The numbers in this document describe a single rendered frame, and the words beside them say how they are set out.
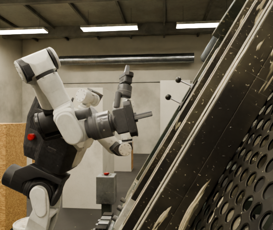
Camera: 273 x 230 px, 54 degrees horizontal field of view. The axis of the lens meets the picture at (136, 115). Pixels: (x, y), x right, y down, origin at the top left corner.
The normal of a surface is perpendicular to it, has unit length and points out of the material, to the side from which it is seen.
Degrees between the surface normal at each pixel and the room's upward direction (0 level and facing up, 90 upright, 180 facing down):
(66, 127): 101
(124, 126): 90
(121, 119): 90
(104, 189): 90
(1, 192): 90
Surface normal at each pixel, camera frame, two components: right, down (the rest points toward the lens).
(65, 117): -0.03, 0.18
